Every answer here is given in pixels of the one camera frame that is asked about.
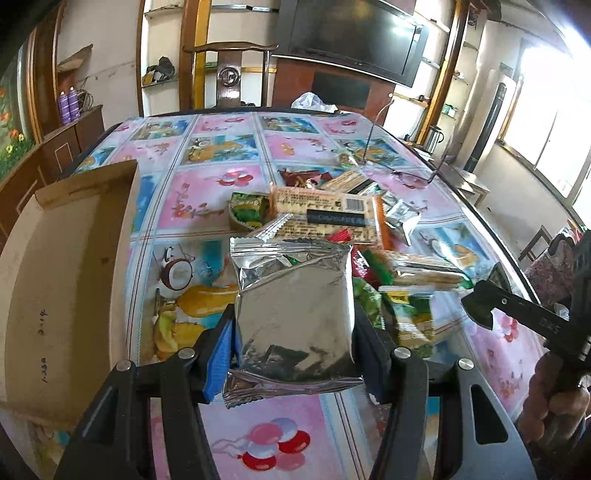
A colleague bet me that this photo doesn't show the silver foil snack packet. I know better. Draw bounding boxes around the silver foil snack packet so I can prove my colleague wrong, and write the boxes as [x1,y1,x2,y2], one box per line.
[222,237,362,408]

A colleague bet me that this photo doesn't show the orange cracker packet with barcode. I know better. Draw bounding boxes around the orange cracker packet with barcode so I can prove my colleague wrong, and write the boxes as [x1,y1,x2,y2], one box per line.
[270,186,392,249]

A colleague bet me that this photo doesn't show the green pea snack packet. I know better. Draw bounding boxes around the green pea snack packet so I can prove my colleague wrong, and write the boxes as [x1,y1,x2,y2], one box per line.
[228,192,271,232]

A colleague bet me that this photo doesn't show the person's right hand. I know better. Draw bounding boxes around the person's right hand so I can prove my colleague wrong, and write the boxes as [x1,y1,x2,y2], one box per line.
[517,352,590,450]

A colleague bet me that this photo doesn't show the green yellow snack packet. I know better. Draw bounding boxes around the green yellow snack packet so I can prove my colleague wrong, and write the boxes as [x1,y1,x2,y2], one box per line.
[381,289,435,359]

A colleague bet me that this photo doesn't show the beige cracker packet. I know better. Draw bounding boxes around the beige cracker packet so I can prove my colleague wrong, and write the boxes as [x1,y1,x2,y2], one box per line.
[379,251,474,291]

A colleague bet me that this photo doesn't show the open cardboard box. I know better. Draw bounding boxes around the open cardboard box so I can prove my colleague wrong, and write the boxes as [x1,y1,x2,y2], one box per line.
[1,161,140,430]

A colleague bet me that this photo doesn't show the eyeglasses on table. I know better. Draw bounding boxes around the eyeglasses on table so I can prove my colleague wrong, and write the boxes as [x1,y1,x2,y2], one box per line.
[361,92,444,188]

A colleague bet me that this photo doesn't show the dark red candy wrapper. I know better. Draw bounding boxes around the dark red candy wrapper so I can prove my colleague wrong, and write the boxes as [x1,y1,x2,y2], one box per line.
[279,168,332,189]

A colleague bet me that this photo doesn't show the steel electric kettle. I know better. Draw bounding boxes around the steel electric kettle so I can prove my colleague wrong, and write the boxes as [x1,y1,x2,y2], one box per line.
[422,125,445,154]

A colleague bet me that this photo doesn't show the colourful printed tablecloth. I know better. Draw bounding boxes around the colourful printed tablecloth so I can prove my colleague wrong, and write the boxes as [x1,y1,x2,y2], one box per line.
[81,110,534,479]

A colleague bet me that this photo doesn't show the white plastic bag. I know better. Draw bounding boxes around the white plastic bag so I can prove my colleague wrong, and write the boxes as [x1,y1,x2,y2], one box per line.
[290,91,339,114]

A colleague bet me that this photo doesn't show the wooden sideboard cabinet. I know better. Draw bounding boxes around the wooden sideboard cabinet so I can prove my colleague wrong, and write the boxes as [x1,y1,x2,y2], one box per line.
[1,105,105,247]

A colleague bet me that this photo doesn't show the black flat screen television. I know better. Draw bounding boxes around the black flat screen television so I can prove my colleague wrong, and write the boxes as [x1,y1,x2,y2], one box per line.
[274,0,429,87]

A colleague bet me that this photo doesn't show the right purple spray bottle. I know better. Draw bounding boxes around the right purple spray bottle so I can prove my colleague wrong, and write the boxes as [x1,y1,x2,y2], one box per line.
[67,87,80,121]

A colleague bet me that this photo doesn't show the purple spray bottle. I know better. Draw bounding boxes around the purple spray bottle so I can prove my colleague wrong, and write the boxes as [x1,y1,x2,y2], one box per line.
[58,91,71,125]
[67,87,80,121]

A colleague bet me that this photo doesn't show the left purple spray bottle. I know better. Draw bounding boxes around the left purple spray bottle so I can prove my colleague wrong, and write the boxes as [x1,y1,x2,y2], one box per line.
[58,91,71,125]

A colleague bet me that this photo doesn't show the dark wooden chair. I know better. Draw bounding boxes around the dark wooden chair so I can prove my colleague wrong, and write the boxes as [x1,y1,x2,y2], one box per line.
[182,42,279,109]

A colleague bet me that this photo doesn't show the flower wall mural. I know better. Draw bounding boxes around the flower wall mural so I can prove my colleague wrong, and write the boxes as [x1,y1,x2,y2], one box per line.
[0,45,35,179]

